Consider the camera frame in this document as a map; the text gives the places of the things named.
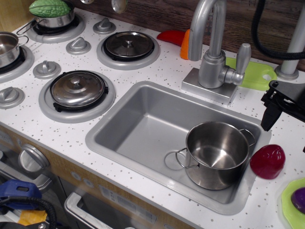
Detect grey stove knob top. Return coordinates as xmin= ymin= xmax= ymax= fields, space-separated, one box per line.
xmin=93 ymin=18 xmax=116 ymax=35

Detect grey stove knob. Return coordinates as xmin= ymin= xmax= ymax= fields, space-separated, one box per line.
xmin=0 ymin=87 xmax=25 ymax=109
xmin=93 ymin=18 xmax=116 ymax=35
xmin=66 ymin=37 xmax=91 ymax=55
xmin=33 ymin=61 xmax=61 ymax=79

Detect light green toy plate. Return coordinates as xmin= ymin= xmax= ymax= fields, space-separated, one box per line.
xmin=281 ymin=178 xmax=305 ymax=229

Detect steel lid on burner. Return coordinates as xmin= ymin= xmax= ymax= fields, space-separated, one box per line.
xmin=50 ymin=71 xmax=109 ymax=108
xmin=103 ymin=31 xmax=154 ymax=59

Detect red toy chili pepper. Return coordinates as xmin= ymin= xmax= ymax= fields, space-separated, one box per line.
xmin=157 ymin=30 xmax=185 ymax=46

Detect silver oven dial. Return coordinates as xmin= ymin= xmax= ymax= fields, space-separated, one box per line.
xmin=18 ymin=144 xmax=50 ymax=173

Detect grey stove knob bottom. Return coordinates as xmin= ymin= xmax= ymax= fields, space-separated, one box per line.
xmin=0 ymin=87 xmax=25 ymax=109

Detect light green cutting board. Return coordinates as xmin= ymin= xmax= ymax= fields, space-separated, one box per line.
xmin=240 ymin=61 xmax=277 ymax=91

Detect grey front right burner ring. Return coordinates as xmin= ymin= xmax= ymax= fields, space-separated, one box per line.
xmin=38 ymin=70 xmax=116 ymax=124

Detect grey metal post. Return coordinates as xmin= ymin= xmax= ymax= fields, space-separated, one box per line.
xmin=275 ymin=4 xmax=305 ymax=81

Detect hanging steel spoon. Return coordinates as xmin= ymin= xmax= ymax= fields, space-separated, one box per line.
xmin=112 ymin=0 xmax=128 ymax=14

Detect purple toy eggplant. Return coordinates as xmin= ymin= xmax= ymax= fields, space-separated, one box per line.
xmin=291 ymin=187 xmax=305 ymax=214

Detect steel pot in sink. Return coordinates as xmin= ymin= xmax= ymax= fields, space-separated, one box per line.
xmin=179 ymin=122 xmax=256 ymax=190

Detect grey rear left burner ring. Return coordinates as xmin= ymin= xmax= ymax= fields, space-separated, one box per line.
xmin=25 ymin=13 xmax=86 ymax=44

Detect grey toy sink basin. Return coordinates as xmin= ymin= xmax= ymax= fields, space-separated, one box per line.
xmin=85 ymin=82 xmax=271 ymax=215

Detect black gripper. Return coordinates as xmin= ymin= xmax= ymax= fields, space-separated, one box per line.
xmin=261 ymin=80 xmax=305 ymax=131

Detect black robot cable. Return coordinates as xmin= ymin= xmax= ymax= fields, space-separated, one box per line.
xmin=251 ymin=0 xmax=305 ymax=65

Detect green toy bitter gourd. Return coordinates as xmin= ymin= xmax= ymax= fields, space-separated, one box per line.
xmin=29 ymin=0 xmax=71 ymax=18

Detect steel lid on rear burner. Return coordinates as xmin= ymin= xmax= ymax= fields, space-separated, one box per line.
xmin=103 ymin=31 xmax=154 ymax=59

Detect small steel saucepan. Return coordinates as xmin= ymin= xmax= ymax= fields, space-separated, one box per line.
xmin=17 ymin=0 xmax=75 ymax=35

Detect steel pot at left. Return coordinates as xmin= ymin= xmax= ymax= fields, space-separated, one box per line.
xmin=0 ymin=31 xmax=29 ymax=68

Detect silver oven door handle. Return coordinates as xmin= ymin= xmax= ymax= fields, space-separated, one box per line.
xmin=64 ymin=192 xmax=112 ymax=229

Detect black braided cable lower left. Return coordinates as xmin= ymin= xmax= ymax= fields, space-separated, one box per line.
xmin=0 ymin=195 xmax=58 ymax=229

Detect steel lid on front burner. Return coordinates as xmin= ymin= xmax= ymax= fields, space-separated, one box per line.
xmin=50 ymin=71 xmax=109 ymax=108

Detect silver toy faucet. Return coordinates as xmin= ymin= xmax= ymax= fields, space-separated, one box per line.
xmin=182 ymin=0 xmax=251 ymax=105

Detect orange toy carrot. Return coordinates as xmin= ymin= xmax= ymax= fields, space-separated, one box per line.
xmin=180 ymin=29 xmax=190 ymax=60

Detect dark red toy sweet potato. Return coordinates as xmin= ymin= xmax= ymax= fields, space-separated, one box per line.
xmin=250 ymin=144 xmax=286 ymax=179

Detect hanging steel ladle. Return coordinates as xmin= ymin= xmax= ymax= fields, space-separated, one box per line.
xmin=81 ymin=0 xmax=94 ymax=4

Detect blue clamp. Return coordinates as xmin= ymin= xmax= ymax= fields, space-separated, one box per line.
xmin=0 ymin=179 xmax=42 ymax=210

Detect grey front left burner ring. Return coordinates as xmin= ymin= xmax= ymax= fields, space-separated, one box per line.
xmin=0 ymin=44 xmax=35 ymax=84

